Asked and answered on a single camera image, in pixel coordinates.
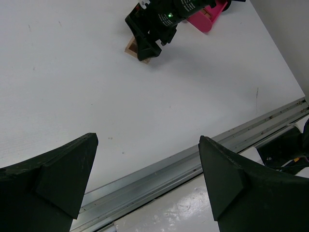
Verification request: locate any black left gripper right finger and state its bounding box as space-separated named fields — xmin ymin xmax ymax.
xmin=198 ymin=136 xmax=309 ymax=232

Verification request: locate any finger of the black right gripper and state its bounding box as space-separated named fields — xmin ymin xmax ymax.
xmin=125 ymin=19 xmax=162 ymax=61

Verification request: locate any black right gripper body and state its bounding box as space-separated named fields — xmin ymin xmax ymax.
xmin=126 ymin=0 xmax=215 ymax=45

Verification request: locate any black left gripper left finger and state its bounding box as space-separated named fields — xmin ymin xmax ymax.
xmin=0 ymin=133 xmax=98 ymax=232

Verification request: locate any square brown eyeshadow palette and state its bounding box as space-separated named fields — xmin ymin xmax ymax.
xmin=125 ymin=36 xmax=138 ymax=59

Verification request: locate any pink bottom drawer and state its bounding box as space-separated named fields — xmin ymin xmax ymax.
xmin=187 ymin=0 xmax=232 ymax=33

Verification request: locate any white taped cover panel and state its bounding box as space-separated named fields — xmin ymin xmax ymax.
xmin=114 ymin=175 xmax=219 ymax=232

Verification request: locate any aluminium table edge rail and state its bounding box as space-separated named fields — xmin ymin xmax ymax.
xmin=70 ymin=98 xmax=309 ymax=232

